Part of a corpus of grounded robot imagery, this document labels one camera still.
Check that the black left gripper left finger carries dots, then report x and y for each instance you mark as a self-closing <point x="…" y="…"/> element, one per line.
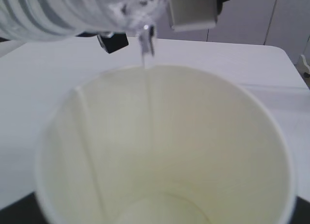
<point x="24" y="211"/>

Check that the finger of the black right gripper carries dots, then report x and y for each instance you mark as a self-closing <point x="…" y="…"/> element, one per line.
<point x="113" y="43"/>

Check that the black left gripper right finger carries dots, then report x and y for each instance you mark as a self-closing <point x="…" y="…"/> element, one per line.
<point x="301" y="213"/>

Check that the clear plastic water bottle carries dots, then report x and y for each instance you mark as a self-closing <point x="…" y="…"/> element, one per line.
<point x="53" y="20"/>

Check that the white paper cup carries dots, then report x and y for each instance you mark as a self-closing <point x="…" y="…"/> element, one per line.
<point x="166" y="145"/>

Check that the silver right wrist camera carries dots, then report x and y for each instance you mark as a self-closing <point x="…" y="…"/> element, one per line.
<point x="193" y="15"/>

